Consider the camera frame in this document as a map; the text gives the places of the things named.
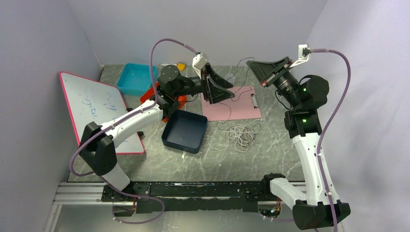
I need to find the whiteboard with pink frame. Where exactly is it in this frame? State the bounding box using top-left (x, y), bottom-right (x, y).
top-left (59, 72), bottom-right (127, 144)

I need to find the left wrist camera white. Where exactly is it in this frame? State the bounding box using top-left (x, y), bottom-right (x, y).
top-left (192, 52), bottom-right (208, 76)

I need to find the teal plastic tray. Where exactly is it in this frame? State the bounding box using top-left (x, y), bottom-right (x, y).
top-left (117, 63), bottom-right (152, 96)

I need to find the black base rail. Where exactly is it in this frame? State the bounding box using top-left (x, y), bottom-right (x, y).
top-left (101, 181), bottom-right (277, 214)

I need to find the pink clipboard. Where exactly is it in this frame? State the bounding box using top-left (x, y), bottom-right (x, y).
top-left (201, 86), bottom-right (262, 121)

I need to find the small clear plastic cup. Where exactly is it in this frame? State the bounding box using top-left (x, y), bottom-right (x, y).
top-left (225, 73), bottom-right (235, 84)

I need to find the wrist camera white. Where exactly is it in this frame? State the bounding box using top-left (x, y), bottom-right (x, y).
top-left (192, 52), bottom-right (208, 76)
top-left (290, 44), bottom-right (311, 68)

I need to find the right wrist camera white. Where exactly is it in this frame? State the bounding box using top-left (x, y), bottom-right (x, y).
top-left (290, 44), bottom-right (311, 68)

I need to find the dark blue plastic tray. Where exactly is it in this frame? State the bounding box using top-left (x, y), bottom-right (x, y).
top-left (161, 110), bottom-right (208, 154)

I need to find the orange plastic tray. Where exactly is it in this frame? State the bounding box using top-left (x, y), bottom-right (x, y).
top-left (140, 82), bottom-right (187, 122)

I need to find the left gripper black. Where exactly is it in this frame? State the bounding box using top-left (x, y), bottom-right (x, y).
top-left (174, 64), bottom-right (236, 105)

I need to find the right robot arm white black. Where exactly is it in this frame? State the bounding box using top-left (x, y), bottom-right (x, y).
top-left (247, 58), bottom-right (351, 230)

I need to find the yellow cube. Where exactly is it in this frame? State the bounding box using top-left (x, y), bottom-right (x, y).
top-left (176, 63), bottom-right (186, 72)

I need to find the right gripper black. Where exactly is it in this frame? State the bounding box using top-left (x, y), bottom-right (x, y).
top-left (246, 57), bottom-right (302, 109)

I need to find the aluminium frame rail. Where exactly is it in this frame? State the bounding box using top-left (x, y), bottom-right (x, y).
top-left (44, 183), bottom-right (285, 232)

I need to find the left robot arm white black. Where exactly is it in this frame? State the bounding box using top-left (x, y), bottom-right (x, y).
top-left (76, 62), bottom-right (235, 201)

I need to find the black thin cable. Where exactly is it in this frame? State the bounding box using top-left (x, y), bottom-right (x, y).
top-left (216, 57), bottom-right (255, 131)

